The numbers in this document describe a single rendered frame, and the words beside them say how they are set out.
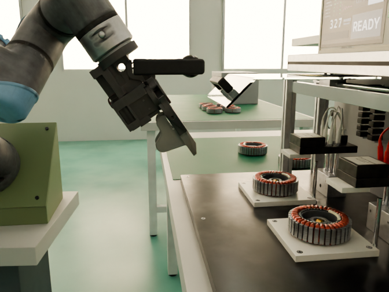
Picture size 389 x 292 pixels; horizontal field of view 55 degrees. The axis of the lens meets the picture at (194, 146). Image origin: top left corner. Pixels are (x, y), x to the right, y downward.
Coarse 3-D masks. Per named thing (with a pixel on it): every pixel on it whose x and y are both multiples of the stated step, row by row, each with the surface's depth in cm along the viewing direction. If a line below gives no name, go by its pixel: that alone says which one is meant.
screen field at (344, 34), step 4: (332, 32) 88; (336, 32) 86; (340, 32) 84; (344, 32) 83; (324, 36) 92; (328, 36) 90; (332, 36) 88; (336, 36) 86; (340, 36) 84; (344, 36) 83; (324, 40) 92
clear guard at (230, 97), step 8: (232, 80) 87; (240, 80) 81; (248, 80) 76; (256, 80) 74; (240, 88) 76; (208, 96) 95; (216, 96) 87; (224, 96) 82; (232, 96) 76; (224, 104) 76
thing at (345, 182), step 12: (348, 156) 70; (360, 156) 70; (348, 168) 67; (360, 168) 64; (372, 168) 65; (384, 168) 65; (336, 180) 69; (348, 180) 67; (360, 180) 65; (372, 180) 65; (384, 180) 65; (348, 192) 65; (384, 192) 72; (384, 204) 72
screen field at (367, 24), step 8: (360, 16) 76; (368, 16) 74; (376, 16) 71; (352, 24) 80; (360, 24) 77; (368, 24) 74; (376, 24) 71; (352, 32) 80; (360, 32) 77; (368, 32) 74; (376, 32) 71
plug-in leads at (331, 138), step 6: (330, 108) 93; (336, 108) 93; (342, 108) 91; (324, 114) 93; (330, 114) 91; (336, 114) 90; (342, 114) 90; (342, 120) 90; (324, 126) 94; (342, 126) 93; (324, 132) 91; (330, 132) 90; (342, 132) 94; (330, 138) 90; (336, 138) 91; (342, 138) 93; (330, 144) 90
